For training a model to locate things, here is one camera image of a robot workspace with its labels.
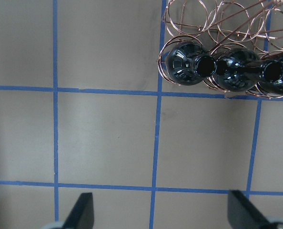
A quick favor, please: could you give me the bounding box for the dark wine bottle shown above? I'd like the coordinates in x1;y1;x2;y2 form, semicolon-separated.
258;53;283;95
166;41;217;86
212;47;260;92

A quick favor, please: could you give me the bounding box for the copper wire bottle basket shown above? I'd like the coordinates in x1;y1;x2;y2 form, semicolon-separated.
157;0;283;99

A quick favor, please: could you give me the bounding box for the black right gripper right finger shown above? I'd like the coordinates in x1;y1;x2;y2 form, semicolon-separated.
227;190;270;229

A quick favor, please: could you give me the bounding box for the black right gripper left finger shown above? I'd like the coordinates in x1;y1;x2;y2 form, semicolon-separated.
63;192;94;229

